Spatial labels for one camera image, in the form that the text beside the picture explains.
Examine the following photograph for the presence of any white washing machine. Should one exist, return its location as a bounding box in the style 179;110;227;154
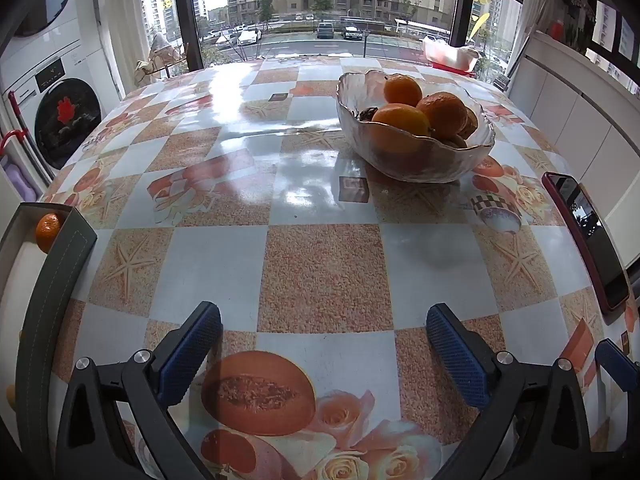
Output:
0;35;118;186

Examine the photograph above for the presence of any checkered printed tablecloth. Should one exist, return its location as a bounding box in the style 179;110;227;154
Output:
37;55;640;480

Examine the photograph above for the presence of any black window frame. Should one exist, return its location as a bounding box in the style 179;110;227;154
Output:
139;0;531;81

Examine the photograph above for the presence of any yellow banner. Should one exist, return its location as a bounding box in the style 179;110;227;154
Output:
467;12;493;43

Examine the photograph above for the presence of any grey shallow cardboard box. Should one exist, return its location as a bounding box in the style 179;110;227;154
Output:
0;201;99;480

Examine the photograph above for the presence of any white tumble dryer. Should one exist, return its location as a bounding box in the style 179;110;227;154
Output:
0;0;83;61

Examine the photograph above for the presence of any mop with red hook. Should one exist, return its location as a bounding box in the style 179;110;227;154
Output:
0;91;56;183

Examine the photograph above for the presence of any white curtain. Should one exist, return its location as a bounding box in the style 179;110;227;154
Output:
97;0;151;106
509;0;540;92

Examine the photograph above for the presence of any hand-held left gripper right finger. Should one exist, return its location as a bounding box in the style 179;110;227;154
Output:
426;302;593;480

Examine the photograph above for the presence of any clear glass bowl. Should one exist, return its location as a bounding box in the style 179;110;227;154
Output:
336;70;497;183

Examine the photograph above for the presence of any red basin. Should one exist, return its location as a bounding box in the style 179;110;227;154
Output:
431;60;476;77

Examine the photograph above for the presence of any phone with red case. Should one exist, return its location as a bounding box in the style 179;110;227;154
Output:
541;171;631;313

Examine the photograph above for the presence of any dark plant decoration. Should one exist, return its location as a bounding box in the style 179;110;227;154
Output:
562;0;598;51

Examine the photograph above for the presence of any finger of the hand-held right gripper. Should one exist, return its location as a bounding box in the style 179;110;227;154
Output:
595;338;640;397

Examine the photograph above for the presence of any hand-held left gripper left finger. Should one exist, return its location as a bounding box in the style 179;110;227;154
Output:
55;301;223;480

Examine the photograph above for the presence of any purple item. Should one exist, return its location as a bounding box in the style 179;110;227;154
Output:
0;155;40;203

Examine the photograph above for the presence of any wire rack with cloths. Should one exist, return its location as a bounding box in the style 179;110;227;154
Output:
134;32;188;83

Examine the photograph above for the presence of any white cabinet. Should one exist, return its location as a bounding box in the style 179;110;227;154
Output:
507;30;640;271

